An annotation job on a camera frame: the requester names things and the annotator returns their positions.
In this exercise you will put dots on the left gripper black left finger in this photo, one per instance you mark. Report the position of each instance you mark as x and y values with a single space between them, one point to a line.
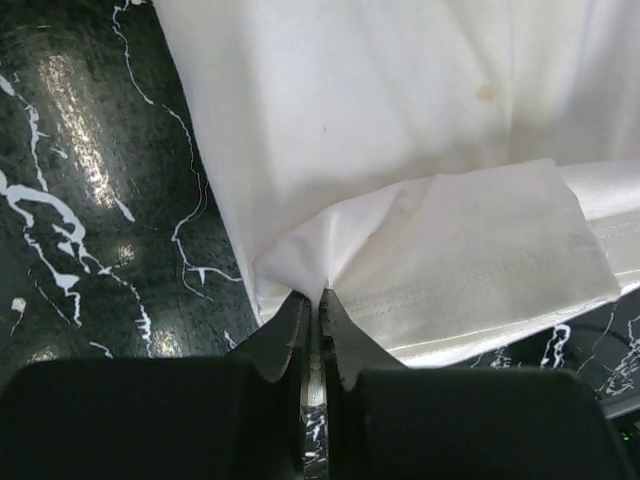
237 416

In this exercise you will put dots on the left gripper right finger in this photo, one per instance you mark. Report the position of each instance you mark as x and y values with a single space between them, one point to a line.
389 421

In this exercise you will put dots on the cream white t shirt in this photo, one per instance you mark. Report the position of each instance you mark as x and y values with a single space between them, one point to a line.
462 174

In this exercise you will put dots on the black marbled table mat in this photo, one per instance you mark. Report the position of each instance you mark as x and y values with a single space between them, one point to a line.
113 245

